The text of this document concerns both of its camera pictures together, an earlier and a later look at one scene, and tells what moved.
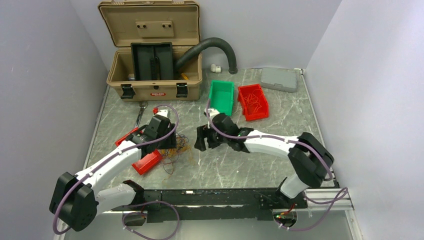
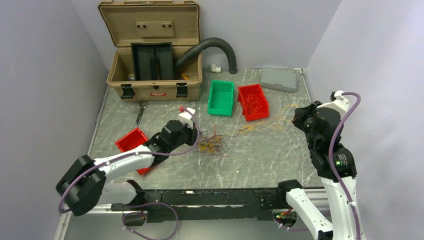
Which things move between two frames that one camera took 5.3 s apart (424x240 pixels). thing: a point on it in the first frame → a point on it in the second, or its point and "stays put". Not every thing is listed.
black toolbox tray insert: (152, 60) stays put
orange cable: (254, 99) stays put
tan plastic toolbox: (138, 21) stays put
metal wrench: (143, 105) stays put
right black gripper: (203, 132) → (300, 112)
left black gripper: (170, 143) → (193, 135)
